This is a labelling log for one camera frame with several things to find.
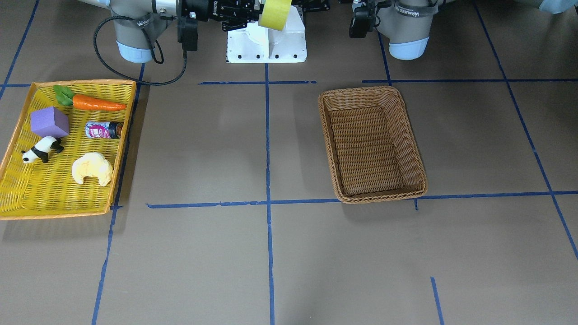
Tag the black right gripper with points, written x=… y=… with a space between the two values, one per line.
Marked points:
x=204 y=7

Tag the yellow clear tape roll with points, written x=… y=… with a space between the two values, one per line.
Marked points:
x=275 y=14

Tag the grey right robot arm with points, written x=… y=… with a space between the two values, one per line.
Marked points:
x=139 y=23

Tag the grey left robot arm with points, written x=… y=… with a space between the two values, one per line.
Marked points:
x=407 y=23

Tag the brown wicker basket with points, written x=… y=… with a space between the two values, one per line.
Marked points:
x=371 y=149

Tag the yellow woven tray basket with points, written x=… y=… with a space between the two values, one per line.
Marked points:
x=37 y=190

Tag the blue floor tape cross line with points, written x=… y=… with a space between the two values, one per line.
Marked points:
x=330 y=200

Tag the small pink label bottle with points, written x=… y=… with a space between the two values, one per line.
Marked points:
x=103 y=130

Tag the orange toy carrot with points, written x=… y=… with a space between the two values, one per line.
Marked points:
x=66 y=97

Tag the yellow toy croissant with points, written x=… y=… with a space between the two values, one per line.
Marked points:
x=92 y=164

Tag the purple foam cube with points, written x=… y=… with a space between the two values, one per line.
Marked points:
x=50 y=121

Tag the toy panda figure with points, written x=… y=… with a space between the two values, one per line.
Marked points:
x=42 y=149

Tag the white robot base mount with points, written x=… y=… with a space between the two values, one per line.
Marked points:
x=256 y=44

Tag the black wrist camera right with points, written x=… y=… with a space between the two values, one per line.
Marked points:
x=187 y=33

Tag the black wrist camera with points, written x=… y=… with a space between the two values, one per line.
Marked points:
x=187 y=33
x=362 y=21

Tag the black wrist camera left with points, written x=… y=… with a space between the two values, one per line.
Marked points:
x=362 y=21

